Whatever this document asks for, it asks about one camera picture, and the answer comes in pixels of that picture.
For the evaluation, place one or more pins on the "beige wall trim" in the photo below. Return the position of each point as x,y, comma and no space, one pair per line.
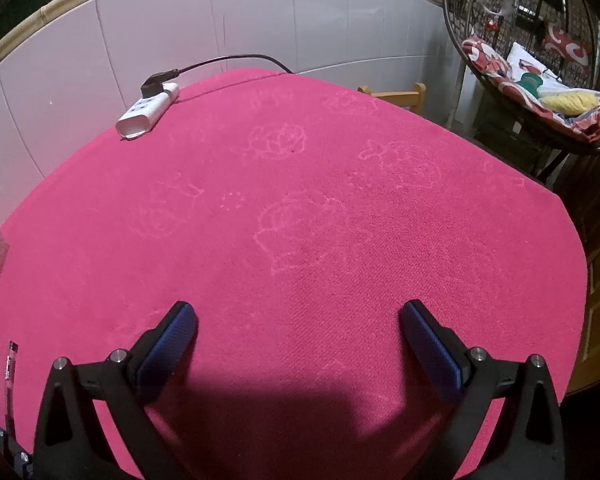
55,5

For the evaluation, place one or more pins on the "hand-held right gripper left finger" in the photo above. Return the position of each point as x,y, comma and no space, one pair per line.
172,345

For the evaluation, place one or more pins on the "pink embossed tablecloth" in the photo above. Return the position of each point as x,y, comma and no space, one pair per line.
300,220

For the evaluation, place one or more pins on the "white printed pillow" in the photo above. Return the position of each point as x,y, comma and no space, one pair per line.
522,62

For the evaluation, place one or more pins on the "white power strip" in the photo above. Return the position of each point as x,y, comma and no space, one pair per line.
147,110

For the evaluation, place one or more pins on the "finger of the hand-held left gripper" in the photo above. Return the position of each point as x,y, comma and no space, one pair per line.
15,455

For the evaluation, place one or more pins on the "red white patterned seat cushion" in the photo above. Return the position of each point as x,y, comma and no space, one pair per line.
490,67

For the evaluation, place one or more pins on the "dark wicker hanging chair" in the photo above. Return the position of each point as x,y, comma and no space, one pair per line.
485,20

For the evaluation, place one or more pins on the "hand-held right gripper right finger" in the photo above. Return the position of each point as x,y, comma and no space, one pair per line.
430,350

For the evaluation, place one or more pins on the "yellow cloth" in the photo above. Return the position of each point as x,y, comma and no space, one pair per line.
572,102

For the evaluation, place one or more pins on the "wooden chair back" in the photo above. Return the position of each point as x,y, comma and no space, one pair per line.
397,96

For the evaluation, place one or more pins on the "red white patterned pillow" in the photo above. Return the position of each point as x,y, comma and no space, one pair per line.
570,47

